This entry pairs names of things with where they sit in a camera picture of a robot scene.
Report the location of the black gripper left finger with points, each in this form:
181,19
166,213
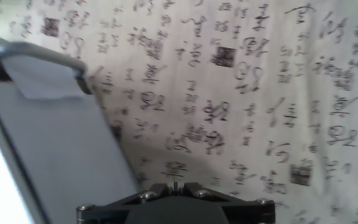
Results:
110,211

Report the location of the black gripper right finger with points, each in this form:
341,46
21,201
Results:
247,211

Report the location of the silver microwave door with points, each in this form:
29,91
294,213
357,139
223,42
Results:
57,155

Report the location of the beige calligraphy print cloth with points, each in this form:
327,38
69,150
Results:
228,109

